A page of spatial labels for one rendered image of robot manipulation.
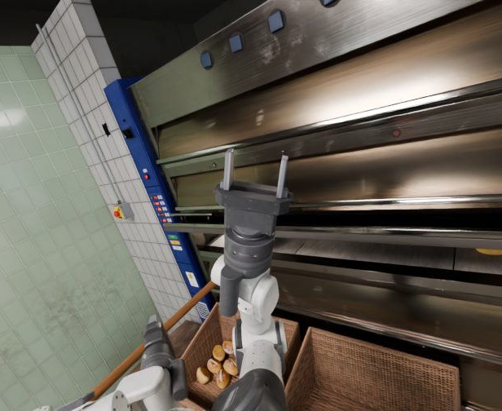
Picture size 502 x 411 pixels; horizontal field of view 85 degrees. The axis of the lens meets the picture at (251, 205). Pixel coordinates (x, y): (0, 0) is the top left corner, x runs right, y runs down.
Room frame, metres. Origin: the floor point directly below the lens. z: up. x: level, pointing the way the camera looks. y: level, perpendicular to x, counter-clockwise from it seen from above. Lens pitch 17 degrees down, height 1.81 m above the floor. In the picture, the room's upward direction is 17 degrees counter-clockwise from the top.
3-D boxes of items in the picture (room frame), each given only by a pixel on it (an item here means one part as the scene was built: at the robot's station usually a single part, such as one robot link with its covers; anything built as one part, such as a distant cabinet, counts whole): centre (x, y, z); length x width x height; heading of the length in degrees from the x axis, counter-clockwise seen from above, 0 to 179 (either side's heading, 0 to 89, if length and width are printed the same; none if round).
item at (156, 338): (0.64, 0.37, 1.27); 0.12 x 0.10 x 0.13; 14
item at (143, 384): (0.51, 0.37, 1.28); 0.13 x 0.07 x 0.09; 94
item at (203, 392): (1.06, 0.31, 0.72); 0.56 x 0.49 x 0.28; 49
